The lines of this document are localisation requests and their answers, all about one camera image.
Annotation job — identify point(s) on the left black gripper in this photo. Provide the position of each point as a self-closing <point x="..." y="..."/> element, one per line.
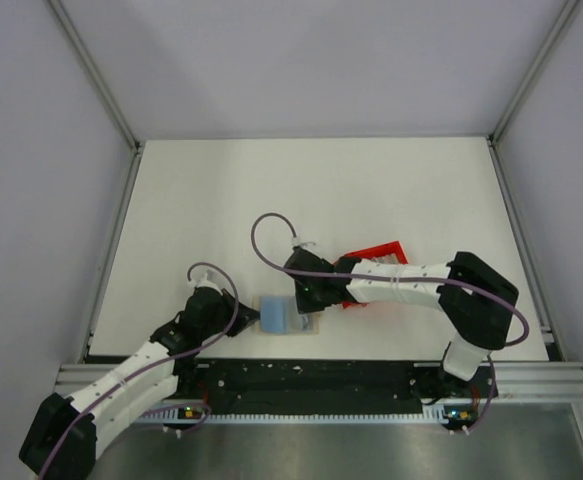
<point x="244" y="317"/>

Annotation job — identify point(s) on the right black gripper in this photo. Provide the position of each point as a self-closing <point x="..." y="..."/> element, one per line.
<point x="305" y="305"/>

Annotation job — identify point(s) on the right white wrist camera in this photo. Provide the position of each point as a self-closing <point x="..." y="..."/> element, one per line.
<point x="298" y="242"/>

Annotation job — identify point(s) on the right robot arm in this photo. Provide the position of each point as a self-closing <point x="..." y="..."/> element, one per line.
<point x="474" y="297"/>

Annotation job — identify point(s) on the red plastic card tray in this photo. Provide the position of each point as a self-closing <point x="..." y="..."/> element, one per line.
<point x="371" y="253"/>

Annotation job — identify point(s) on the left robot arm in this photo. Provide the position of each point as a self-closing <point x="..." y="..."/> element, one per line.
<point x="69" y="433"/>

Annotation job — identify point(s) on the stack of upright cards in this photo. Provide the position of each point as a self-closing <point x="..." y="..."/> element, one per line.
<point x="388" y="259"/>

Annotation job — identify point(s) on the white slotted cable duct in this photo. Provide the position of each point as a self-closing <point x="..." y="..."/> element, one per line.
<point x="433" y="414"/>

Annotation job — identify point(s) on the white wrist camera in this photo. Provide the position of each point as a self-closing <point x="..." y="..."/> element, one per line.
<point x="298" y="242"/>
<point x="204" y="285"/>

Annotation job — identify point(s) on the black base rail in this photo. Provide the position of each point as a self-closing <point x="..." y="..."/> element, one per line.
<point x="291" y="386"/>

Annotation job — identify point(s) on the grey credit card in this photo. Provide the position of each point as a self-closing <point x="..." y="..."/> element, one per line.
<point x="296" y="322"/>

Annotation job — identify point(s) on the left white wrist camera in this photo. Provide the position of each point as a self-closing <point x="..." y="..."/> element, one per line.
<point x="204" y="285"/>

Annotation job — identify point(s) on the beige card holder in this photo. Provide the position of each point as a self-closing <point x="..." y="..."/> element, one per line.
<point x="279" y="315"/>

